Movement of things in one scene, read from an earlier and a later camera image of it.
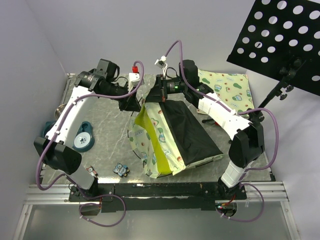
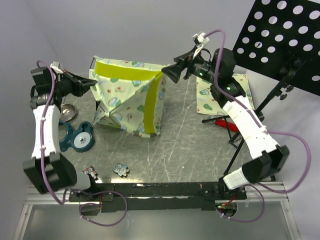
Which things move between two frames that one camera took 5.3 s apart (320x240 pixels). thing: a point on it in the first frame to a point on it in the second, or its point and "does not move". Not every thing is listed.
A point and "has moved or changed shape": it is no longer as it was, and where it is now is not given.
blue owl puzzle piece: [122, 170] does not move
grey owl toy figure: [91, 171] does not move
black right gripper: [155, 94] to [174, 71]
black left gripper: [131, 103] to [81, 85]
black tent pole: [143, 162] to [97, 102]
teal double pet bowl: [84, 138] does not move
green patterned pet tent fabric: [165, 136] has moved or changed shape
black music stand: [283, 38] does not move
